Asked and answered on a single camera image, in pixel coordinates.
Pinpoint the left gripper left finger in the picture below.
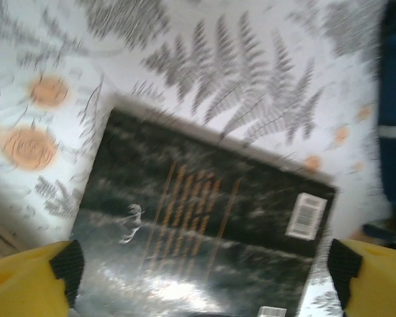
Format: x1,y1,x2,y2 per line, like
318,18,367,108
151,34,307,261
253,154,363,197
0,239,86,317

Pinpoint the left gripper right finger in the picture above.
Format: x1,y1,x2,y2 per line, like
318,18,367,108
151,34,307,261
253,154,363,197
327,237,396,317

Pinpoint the floral patterned table cover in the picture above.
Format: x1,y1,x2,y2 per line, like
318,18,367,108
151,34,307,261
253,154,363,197
0,0,396,317

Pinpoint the black paperback book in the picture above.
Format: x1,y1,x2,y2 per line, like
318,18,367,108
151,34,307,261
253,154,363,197
67,95,338,317

